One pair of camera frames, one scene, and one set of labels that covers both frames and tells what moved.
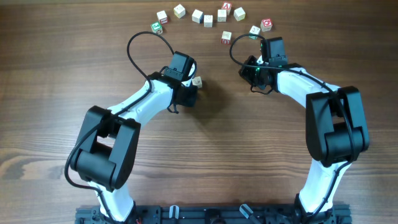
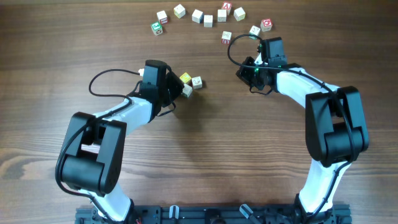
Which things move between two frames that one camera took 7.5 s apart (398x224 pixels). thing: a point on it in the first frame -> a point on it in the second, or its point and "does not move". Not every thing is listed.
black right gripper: [244, 73] does not move
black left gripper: [189, 97] -> [174, 86]
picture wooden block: [197, 81] does not move
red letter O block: [266, 25] does not move
